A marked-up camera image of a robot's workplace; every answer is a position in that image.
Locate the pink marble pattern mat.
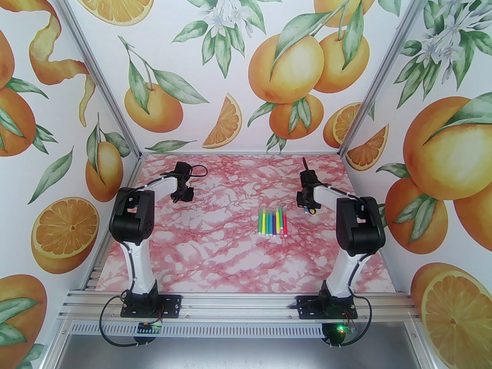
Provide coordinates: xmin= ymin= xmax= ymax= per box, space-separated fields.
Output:
xmin=94 ymin=153 xmax=398 ymax=294

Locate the black round device green light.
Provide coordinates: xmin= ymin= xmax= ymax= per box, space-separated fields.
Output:
xmin=323 ymin=323 xmax=346 ymax=347

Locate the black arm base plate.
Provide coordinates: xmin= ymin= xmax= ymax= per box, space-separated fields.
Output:
xmin=298 ymin=295 xmax=359 ymax=319
xmin=120 ymin=294 xmax=182 ymax=318

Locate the aluminium frame rail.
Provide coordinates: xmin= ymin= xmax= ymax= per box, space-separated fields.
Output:
xmin=58 ymin=289 xmax=420 ymax=324

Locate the black base cable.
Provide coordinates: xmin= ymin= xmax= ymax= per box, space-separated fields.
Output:
xmin=346 ymin=298 xmax=371 ymax=345
xmin=99 ymin=296 xmax=148 ymax=348

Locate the aluminium frame post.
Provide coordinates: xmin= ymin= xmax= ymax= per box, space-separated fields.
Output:
xmin=45 ymin=0 xmax=143 ymax=158
xmin=337 ymin=0 xmax=435 ymax=157

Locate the white perforated cable tray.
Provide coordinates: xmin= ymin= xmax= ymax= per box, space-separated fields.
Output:
xmin=63 ymin=321 xmax=417 ymax=338

